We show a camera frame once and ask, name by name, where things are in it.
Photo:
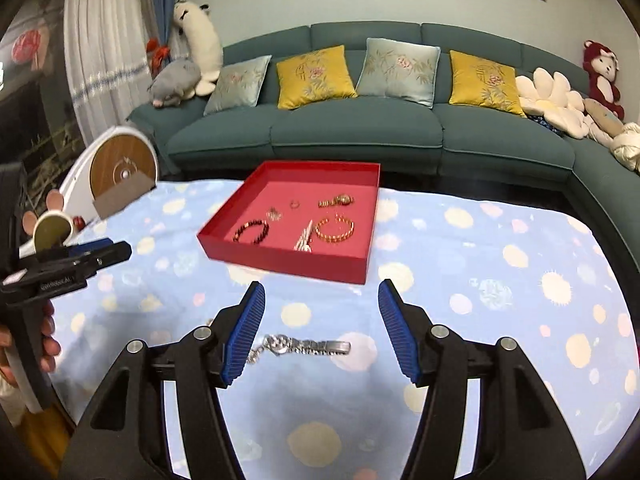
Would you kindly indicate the brown flat board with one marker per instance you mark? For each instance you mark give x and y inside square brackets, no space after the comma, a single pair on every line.
[122,197]

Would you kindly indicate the grey animal plush toy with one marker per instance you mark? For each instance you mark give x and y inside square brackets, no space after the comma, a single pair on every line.
[175,82]

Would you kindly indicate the blue planet-print tablecloth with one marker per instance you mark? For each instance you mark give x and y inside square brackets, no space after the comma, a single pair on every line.
[500,310]

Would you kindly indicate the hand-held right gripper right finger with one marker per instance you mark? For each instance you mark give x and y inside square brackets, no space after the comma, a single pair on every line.
[400,335]

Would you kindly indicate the white cow plush toy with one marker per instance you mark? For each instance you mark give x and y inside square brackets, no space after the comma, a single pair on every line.
[202,40]

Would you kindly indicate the tan plush cushion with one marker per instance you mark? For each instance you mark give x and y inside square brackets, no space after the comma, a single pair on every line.
[602,117]

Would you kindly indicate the red curtain bow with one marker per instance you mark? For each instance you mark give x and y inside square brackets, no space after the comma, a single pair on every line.
[159,55]

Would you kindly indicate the white exercise machine wooden disc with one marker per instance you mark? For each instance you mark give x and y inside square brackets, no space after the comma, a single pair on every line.
[120,160]

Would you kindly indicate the silver wristwatch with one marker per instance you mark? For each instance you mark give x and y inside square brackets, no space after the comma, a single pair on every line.
[310,346]

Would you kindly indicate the grey-green embroidered cushion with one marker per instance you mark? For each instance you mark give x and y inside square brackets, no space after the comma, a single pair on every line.
[400,72]
[240,85]

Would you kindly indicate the person's left hand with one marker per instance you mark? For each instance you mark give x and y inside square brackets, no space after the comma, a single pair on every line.
[50,340]

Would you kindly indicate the blue curtain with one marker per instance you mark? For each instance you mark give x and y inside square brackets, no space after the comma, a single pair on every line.
[165,0]

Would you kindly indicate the cream crumpled blanket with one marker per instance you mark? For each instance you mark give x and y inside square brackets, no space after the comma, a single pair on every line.
[627,150]

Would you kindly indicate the small red knob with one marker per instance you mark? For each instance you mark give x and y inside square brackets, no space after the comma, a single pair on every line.
[79,221]

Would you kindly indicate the small gold clip ornament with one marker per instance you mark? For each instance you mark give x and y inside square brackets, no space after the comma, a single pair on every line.
[344,200]

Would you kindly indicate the white flower-shaped cushion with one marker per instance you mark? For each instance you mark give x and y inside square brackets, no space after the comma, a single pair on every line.
[550,100]

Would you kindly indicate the teal fabric sofa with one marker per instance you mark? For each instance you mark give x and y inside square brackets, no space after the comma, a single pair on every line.
[350,130]

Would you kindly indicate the gold hoop earring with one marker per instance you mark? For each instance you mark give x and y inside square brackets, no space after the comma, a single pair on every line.
[273,215]

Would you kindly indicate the red monkey plush toy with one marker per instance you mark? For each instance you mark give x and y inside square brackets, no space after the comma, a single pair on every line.
[602,75]

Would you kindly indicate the white sheer curtain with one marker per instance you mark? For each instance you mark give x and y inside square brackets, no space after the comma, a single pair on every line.
[105,35]

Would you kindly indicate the white bear-eared device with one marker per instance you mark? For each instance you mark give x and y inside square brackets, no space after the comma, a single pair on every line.
[50,230]

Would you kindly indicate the yellow embroidered cushion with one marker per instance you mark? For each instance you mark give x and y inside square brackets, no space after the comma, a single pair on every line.
[315,77]
[482,82]

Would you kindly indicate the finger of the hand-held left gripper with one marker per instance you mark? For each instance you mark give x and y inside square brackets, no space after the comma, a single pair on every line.
[90,247]
[100,257]

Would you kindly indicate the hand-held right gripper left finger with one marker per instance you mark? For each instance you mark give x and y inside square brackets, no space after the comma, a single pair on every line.
[245,335]

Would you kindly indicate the red cardboard box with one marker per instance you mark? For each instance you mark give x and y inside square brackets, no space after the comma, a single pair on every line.
[280,265]

